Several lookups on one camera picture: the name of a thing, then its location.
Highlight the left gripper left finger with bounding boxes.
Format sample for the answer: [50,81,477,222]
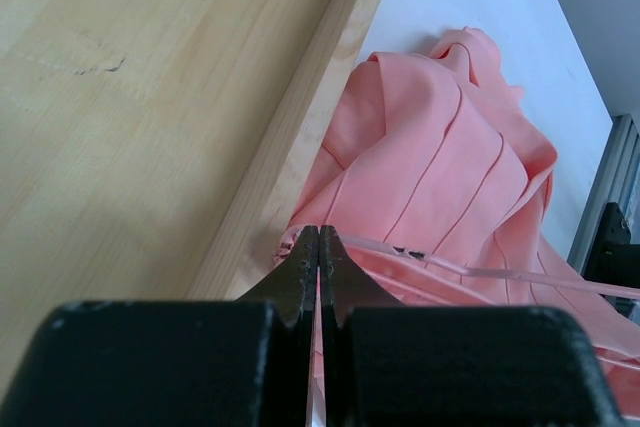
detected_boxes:
[238,226,319,426]

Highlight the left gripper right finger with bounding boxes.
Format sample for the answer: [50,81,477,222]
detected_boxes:
[319,225,402,426]

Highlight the pink skirt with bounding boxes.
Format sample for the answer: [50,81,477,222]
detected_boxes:
[274,28,639,418]

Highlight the pink wire hanger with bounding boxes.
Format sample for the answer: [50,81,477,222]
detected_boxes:
[340,234,639,301]

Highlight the wooden clothes rack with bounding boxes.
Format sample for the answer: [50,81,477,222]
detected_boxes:
[1,0,379,383]

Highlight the aluminium mounting rail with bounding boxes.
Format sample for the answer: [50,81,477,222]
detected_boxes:
[568,114,639,289]

